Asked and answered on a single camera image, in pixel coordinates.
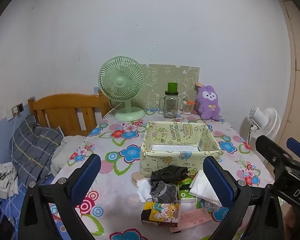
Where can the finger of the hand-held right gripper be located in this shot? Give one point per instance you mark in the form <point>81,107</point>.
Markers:
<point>272,152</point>
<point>298,148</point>

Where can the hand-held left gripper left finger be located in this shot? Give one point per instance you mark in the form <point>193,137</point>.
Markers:
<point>86,177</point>

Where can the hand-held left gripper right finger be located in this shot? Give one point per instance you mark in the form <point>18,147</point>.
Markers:
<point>220,182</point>

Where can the clear plastic packet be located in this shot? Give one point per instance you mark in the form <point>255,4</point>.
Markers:
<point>210,206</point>

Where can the black bag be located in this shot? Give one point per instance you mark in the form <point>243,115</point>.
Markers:
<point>168,172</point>

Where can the yellow printed fabric storage box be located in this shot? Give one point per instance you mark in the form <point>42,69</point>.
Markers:
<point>165,160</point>

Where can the white standing fan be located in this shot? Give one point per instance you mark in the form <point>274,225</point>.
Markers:
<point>267,122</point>

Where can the white bedding cloth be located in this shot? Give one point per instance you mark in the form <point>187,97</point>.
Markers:
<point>67,150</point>

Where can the green tissue packet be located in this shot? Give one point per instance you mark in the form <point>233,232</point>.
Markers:
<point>183,192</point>

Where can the floral tablecloth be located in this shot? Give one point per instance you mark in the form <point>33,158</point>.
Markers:
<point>120,205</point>

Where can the pink paper receipt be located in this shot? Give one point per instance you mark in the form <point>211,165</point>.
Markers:
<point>192,220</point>

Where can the beige small pad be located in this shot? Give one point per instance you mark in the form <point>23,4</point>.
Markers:
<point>136,178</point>

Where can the white tissue paper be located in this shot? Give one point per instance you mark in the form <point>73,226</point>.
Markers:
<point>143,191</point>

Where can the grey plaid pillow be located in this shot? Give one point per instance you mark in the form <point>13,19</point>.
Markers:
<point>32,150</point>

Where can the yellow bear printed packet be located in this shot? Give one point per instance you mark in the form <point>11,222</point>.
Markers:
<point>162,211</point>

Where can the beige door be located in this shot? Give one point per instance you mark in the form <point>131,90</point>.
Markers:
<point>293,80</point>

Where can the purple plush bunny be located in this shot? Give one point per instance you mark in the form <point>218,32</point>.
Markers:
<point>208,105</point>

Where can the wooden headboard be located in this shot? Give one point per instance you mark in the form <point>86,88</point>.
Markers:
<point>62,102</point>

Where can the grey white crumpled cloth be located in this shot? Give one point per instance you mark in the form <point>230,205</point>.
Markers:
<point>6,180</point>

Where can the cotton swab jar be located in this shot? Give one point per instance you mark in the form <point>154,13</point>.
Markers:
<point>187,108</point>

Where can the glass jar mug green lid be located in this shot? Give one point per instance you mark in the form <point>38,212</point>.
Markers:
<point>170,105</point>

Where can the green desk fan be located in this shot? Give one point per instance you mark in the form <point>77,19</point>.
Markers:
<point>120,81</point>

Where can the green printed cardboard panel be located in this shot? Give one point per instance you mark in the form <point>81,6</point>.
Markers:
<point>165,75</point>

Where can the wall socket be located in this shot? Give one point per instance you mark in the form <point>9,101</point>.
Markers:
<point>20,107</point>

